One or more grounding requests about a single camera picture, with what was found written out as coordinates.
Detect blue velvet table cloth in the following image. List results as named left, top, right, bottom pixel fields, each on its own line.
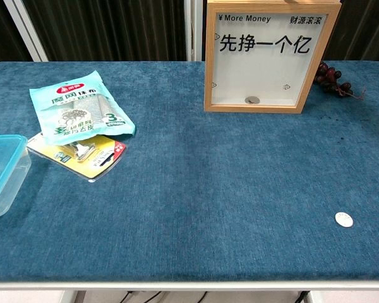
left=0, top=61, right=379, bottom=283

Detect yellow razor blister pack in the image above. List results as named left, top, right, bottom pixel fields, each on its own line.
left=26, top=131, right=128, bottom=183

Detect teal cleaning cloth package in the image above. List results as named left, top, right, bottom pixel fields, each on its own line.
left=29, top=69, right=136, bottom=146

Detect dark pleated curtain panel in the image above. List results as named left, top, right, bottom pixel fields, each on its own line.
left=0, top=0, right=32, bottom=69
left=322, top=0, right=379, bottom=62
left=21, top=0, right=188, bottom=62

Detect dark purple grape bunch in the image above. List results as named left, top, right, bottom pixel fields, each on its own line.
left=312, top=61, right=366, bottom=101

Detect clear blue plastic container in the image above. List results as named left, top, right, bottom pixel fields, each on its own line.
left=0, top=134, right=32, bottom=219

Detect wooden frame money box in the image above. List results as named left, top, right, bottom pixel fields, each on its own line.
left=203, top=0, right=342, bottom=115

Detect white partition post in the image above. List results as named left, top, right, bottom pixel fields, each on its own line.
left=3, top=0, right=49, bottom=62
left=183, top=0, right=208, bottom=62

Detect black cable bundle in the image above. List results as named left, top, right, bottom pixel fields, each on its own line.
left=115, top=290, right=209, bottom=303

